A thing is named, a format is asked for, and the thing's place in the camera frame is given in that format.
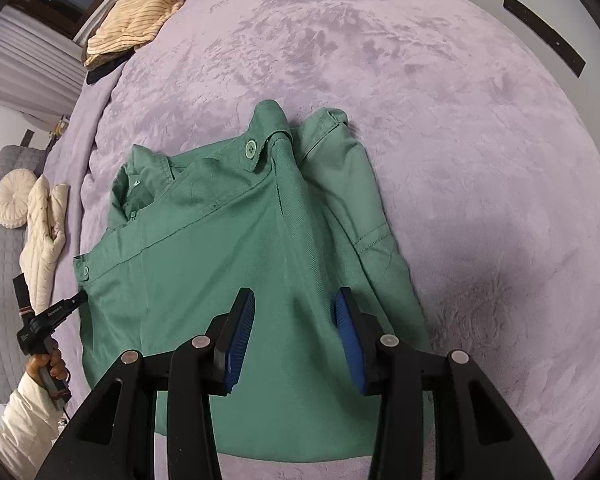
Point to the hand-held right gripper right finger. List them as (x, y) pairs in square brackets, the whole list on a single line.
[(350, 347)]

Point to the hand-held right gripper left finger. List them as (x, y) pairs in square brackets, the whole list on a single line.
[(237, 345)]

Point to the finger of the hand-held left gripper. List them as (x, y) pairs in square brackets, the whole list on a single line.
[(72, 302)]

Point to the green work jacket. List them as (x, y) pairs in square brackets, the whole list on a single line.
[(240, 240)]

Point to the person's left forearm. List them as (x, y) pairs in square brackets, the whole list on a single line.
[(22, 425)]

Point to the person's left hand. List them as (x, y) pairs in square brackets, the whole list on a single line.
[(52, 366)]

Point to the grey quilted sofa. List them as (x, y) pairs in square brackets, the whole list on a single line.
[(0, 285)]

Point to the cream quilted puffer vest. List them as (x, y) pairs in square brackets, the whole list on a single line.
[(42, 240)]

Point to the round cream pleated cushion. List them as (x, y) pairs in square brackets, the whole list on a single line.
[(14, 199)]

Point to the small black block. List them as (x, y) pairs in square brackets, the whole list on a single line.
[(28, 138)]

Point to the small bedside clutter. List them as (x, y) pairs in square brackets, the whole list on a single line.
[(59, 126)]

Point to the purple plush blanket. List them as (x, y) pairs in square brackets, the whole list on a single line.
[(430, 135)]

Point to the dark cloth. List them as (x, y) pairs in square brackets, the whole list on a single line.
[(102, 72)]

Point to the pale pleated curtain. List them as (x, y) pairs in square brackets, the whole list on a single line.
[(25, 65)]

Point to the beige striped sweater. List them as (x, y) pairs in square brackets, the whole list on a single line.
[(135, 17)]

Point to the black wall strip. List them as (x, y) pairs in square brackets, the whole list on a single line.
[(545, 35)]

